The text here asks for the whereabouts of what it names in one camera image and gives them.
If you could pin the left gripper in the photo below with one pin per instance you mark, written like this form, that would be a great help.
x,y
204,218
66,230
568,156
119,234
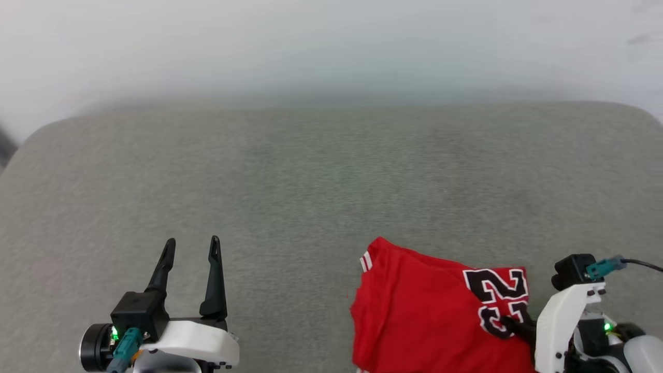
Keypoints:
x,y
197,339

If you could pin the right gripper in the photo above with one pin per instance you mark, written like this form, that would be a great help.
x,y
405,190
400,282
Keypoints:
x,y
557,326

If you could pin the red and white jersey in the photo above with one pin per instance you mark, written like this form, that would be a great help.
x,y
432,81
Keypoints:
x,y
414,311

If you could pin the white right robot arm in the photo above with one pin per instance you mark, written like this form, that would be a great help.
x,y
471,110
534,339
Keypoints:
x,y
647,355

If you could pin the grey fabric sofa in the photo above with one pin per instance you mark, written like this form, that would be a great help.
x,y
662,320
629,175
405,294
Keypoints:
x,y
311,181

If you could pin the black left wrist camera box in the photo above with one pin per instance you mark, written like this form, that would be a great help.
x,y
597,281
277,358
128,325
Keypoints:
x,y
140,311

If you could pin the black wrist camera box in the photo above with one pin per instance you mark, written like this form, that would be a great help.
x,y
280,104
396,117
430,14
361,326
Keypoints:
x,y
572,269
140,311

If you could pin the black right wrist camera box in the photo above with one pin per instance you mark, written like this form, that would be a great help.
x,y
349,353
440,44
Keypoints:
x,y
572,269

